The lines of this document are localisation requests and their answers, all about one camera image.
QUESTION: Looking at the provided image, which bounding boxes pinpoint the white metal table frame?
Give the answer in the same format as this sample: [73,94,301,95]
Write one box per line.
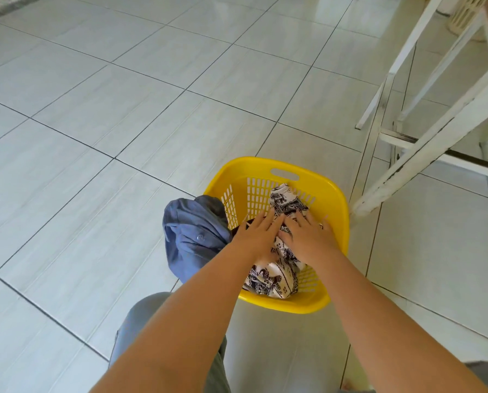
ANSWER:
[349,0,488,219]

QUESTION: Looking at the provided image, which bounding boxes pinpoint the person's left forearm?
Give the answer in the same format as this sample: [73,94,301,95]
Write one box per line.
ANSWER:
[90,241,269,393]

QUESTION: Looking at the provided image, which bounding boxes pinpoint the person's right forearm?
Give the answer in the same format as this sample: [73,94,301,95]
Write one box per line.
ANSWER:
[311,251,488,393]

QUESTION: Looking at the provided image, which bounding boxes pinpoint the person's right foot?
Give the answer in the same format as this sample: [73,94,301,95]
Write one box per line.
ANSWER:
[341,378,369,393]

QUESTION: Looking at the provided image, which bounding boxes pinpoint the grey trousers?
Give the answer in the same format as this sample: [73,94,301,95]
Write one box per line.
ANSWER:
[108,292,488,393]

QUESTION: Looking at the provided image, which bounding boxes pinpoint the white slatted plastic bin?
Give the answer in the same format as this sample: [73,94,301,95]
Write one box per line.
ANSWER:
[446,0,488,37]

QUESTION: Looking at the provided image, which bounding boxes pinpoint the cream black patterned cloth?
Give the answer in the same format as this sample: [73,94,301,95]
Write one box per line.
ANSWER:
[243,183,325,300]

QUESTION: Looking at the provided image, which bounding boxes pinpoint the person's right hand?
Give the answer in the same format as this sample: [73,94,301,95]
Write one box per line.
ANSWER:
[277,210,341,267]

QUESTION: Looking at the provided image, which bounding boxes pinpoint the person's left hand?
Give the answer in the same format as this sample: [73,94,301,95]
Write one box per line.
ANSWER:
[232,208,285,265]

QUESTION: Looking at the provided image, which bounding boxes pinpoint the white metal stool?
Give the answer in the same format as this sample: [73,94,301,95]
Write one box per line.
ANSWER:
[394,10,488,211]

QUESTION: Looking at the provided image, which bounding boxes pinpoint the yellow plastic laundry basket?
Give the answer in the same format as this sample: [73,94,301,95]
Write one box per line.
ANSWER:
[202,156,350,315]

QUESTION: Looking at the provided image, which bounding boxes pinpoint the blue button shirt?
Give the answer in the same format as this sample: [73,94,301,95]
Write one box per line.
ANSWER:
[162,195,233,284]

